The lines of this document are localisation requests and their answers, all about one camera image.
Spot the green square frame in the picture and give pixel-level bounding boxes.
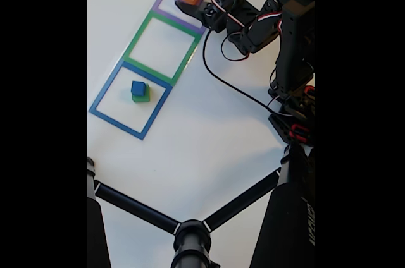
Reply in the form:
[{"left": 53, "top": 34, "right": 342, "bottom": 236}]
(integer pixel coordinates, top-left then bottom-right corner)
[{"left": 121, "top": 9, "right": 203, "bottom": 87}]

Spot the green square block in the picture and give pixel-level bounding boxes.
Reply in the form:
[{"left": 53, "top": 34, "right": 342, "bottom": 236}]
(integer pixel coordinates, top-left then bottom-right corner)
[{"left": 132, "top": 83, "right": 151, "bottom": 104}]

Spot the black camera cable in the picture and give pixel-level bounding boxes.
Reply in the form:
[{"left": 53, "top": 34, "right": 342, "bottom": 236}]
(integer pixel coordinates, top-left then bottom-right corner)
[{"left": 202, "top": 26, "right": 295, "bottom": 118}]

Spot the black camera tripod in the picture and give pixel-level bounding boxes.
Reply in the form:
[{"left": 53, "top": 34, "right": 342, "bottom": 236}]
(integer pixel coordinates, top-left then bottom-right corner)
[{"left": 87, "top": 143, "right": 315, "bottom": 268}]

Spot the small blue cube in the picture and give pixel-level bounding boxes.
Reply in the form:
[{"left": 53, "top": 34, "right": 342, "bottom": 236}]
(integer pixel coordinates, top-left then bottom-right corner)
[{"left": 130, "top": 80, "right": 146, "bottom": 97}]

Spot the blue square frame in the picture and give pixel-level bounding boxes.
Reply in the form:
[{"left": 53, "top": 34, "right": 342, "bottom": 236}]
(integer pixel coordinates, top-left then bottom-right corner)
[{"left": 88, "top": 60, "right": 173, "bottom": 141}]

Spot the red white servo cable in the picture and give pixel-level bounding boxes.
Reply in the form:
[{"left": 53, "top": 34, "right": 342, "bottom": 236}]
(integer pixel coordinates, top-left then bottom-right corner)
[{"left": 208, "top": 0, "right": 284, "bottom": 34}]

